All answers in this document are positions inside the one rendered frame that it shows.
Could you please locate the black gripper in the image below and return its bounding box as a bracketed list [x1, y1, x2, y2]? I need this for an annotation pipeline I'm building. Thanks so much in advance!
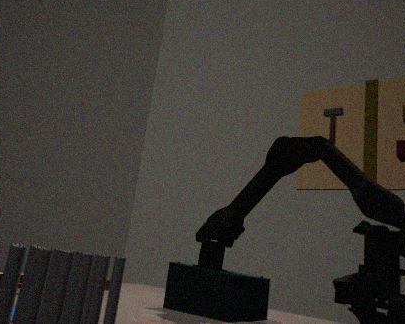
[335, 259, 405, 324]

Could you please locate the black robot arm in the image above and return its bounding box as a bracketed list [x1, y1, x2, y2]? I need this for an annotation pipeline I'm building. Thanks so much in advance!
[193, 136, 405, 301]

